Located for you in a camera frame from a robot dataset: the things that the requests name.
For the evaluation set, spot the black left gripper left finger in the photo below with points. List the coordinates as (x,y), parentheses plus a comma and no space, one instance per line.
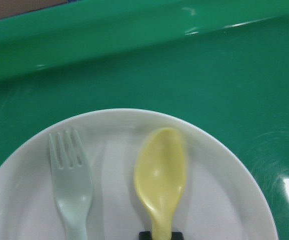
(145,235)

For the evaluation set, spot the pale green plastic fork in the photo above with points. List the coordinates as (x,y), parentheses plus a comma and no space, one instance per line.
(72,182)

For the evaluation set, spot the yellow plastic spoon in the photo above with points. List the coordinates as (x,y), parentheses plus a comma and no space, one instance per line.
(159,178)

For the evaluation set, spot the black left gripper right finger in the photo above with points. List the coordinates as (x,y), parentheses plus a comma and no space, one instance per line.
(176,235)

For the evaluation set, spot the white round plate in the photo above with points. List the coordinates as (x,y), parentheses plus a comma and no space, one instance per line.
(221,200)

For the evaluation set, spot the green plastic tray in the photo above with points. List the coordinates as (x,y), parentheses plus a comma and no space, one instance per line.
(222,65)

